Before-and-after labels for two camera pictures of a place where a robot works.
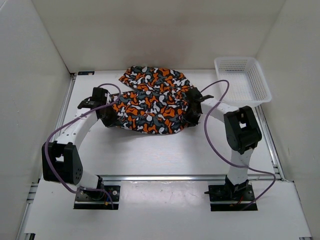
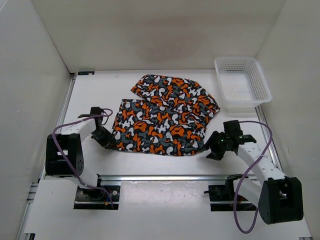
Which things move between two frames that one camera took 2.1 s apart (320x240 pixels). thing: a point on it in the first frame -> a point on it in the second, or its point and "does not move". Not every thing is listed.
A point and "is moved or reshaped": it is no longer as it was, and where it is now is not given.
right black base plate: (221, 200) does not move
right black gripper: (192, 121) -> (216, 154)
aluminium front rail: (184, 178) does not move
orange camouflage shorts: (157, 105) is moved or reshaped
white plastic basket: (247, 85) does not move
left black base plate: (84, 200) does not move
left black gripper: (113, 121) -> (106, 142)
